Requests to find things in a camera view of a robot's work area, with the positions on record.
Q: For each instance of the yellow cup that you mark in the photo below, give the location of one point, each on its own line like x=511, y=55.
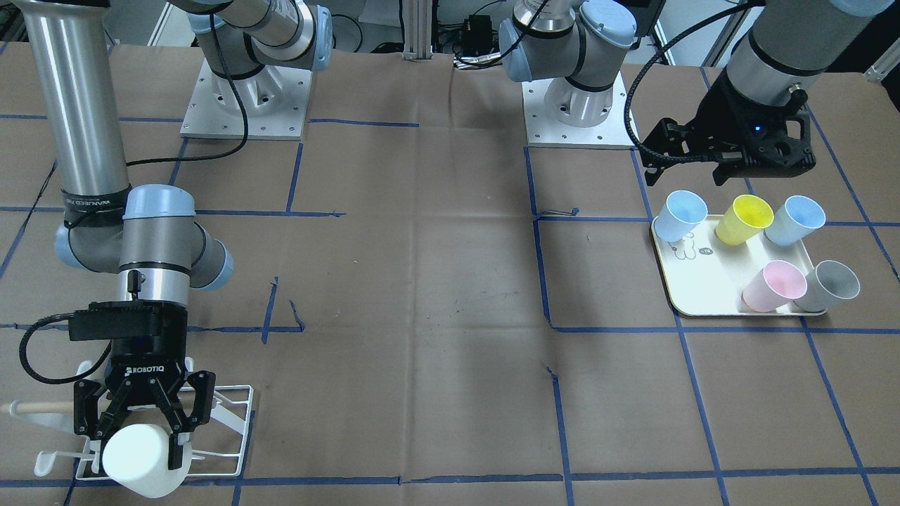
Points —
x=746, y=217

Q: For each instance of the aluminium frame post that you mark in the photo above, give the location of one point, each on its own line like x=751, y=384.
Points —
x=417, y=20

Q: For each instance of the cream serving tray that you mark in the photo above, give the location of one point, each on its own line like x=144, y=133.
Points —
x=705, y=277

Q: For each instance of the light blue cup far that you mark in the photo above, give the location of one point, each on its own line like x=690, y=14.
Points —
x=682, y=211

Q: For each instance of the grey cup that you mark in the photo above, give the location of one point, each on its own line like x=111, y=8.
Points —
x=828, y=284

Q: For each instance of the light blue cup near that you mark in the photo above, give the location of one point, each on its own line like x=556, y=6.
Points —
x=797, y=218

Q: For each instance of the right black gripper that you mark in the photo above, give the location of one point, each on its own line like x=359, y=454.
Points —
x=146, y=357

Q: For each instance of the white ikea cup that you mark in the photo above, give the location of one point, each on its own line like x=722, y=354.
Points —
x=136, y=457

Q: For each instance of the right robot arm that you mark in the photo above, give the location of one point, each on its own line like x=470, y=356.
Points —
x=146, y=235

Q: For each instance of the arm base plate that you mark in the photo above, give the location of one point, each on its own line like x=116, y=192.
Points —
x=275, y=100
x=557, y=115

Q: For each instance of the light blue cup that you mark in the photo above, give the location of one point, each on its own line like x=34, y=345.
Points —
x=797, y=218
x=682, y=211

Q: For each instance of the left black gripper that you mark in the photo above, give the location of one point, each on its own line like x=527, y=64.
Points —
x=718, y=118

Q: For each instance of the white wire cup rack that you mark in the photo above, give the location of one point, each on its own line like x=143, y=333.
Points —
x=231, y=414

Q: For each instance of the brown paper table cover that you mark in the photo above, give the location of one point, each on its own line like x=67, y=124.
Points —
x=432, y=312

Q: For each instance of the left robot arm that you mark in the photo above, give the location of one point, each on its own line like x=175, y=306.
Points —
x=791, y=42

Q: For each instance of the pink cup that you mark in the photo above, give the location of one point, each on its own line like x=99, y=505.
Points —
x=778, y=283

